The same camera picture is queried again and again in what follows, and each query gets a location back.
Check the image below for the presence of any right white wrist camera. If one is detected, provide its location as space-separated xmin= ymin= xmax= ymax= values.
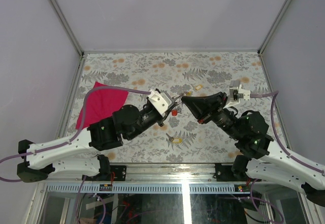
xmin=224 ymin=80 xmax=251 ymax=108

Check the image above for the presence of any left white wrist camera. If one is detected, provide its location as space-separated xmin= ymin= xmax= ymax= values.
xmin=147 ymin=89 xmax=174 ymax=116

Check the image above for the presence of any pink folded cloth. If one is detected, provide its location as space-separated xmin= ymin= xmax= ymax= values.
xmin=82 ymin=89 xmax=128 ymax=128

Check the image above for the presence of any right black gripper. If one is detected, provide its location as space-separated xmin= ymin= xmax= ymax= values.
xmin=181 ymin=91 xmax=243 ymax=141

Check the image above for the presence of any metal spiral keyring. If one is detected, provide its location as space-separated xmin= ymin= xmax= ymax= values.
xmin=172 ymin=91 xmax=192 ymax=113

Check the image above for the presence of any white slotted cable duct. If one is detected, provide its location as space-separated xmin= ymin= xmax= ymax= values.
xmin=46 ymin=183 xmax=236 ymax=194

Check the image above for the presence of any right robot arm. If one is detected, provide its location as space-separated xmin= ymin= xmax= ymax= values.
xmin=181 ymin=92 xmax=324 ymax=206

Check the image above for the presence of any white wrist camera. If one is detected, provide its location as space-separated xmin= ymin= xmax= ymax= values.
xmin=224 ymin=80 xmax=251 ymax=108
xmin=147 ymin=89 xmax=174 ymax=116

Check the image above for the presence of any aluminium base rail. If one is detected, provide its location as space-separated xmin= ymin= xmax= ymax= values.
xmin=38 ymin=162 xmax=254 ymax=183

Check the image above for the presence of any yellow key tag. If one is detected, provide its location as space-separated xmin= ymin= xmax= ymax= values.
xmin=166 ymin=133 xmax=182 ymax=144

